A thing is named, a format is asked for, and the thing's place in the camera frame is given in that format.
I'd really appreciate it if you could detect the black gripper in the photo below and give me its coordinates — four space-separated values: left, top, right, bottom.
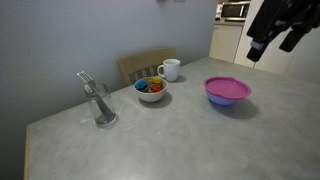
246 0 320 63

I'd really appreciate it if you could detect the pink plastic plate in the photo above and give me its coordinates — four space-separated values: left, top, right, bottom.
203 76 252 101

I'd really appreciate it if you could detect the blue plastic bowl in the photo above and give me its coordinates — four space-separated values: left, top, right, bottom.
205 90 242 107

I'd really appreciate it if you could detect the beige ceramic bowl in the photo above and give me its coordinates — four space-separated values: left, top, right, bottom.
133 76 169 103

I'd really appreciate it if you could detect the cream kitchen cabinet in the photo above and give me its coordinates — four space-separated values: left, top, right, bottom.
208 23 245 64

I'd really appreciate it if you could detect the silver microwave oven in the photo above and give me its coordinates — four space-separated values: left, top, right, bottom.
221 0 251 22

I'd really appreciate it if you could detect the white ceramic mug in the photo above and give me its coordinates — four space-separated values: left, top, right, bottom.
156 58 182 83

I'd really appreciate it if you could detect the yellow silicone cupcake cup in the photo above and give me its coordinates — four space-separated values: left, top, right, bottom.
147 76 164 86

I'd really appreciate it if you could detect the orange silicone cupcake cup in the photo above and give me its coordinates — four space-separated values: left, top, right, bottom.
148 83 164 94

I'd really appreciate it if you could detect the wooden chair with solid backrest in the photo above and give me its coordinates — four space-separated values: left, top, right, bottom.
116 46 177 88

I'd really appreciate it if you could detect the blue silicone cupcake cup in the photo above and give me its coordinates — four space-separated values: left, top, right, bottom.
134 78 150 93

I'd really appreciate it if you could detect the clear glass jar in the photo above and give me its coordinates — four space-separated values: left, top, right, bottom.
83 83 119 129

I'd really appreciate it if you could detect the clear glass with utensils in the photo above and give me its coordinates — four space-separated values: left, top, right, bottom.
76 70 116 123

